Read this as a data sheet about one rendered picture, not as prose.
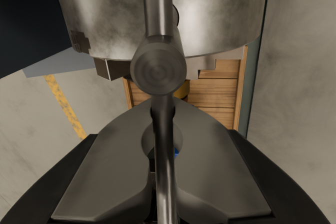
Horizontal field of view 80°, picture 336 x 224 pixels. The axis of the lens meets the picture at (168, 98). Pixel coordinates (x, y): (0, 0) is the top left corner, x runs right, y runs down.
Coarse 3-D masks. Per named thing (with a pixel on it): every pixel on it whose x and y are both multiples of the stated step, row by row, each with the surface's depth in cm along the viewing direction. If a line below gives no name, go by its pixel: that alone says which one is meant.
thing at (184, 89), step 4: (184, 80) 37; (188, 80) 38; (184, 84) 38; (188, 84) 40; (180, 88) 38; (184, 88) 39; (188, 88) 40; (176, 92) 38; (180, 92) 38; (184, 92) 39; (188, 92) 40; (176, 96) 38; (180, 96) 39; (184, 96) 41; (184, 100) 41
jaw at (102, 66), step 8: (80, 32) 27; (80, 40) 27; (88, 40) 26; (96, 64) 30; (104, 64) 28; (112, 64) 29; (120, 64) 30; (128, 64) 31; (104, 72) 29; (112, 72) 29; (120, 72) 30; (128, 72) 31
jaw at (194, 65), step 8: (240, 48) 33; (200, 56) 35; (208, 56) 35; (216, 56) 34; (224, 56) 34; (232, 56) 34; (240, 56) 33; (192, 64) 36; (200, 64) 36; (208, 64) 35; (192, 72) 37
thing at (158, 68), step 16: (176, 32) 10; (144, 48) 7; (160, 48) 7; (176, 48) 7; (144, 64) 7; (160, 64) 7; (176, 64) 7; (144, 80) 8; (160, 80) 8; (176, 80) 8
